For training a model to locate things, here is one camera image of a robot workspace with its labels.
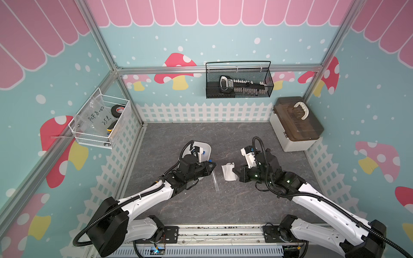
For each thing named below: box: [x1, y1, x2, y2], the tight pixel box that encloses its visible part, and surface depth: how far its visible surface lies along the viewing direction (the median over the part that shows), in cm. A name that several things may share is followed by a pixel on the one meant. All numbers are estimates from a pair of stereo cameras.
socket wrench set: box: [219, 75, 269, 96], surface depth 91 cm
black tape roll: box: [110, 104, 126, 118], surface depth 82 cm
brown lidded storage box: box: [269, 96, 325, 153], surface depth 101 cm
